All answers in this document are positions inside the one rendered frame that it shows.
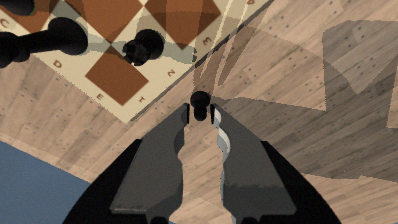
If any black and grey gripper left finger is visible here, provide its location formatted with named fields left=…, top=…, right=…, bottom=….
left=62, top=103, right=190, bottom=224

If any brown and cream chessboard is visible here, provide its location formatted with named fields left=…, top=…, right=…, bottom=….
left=0, top=0, right=268, bottom=124

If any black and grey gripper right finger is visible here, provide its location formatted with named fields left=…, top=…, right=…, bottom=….
left=210, top=103, right=342, bottom=224

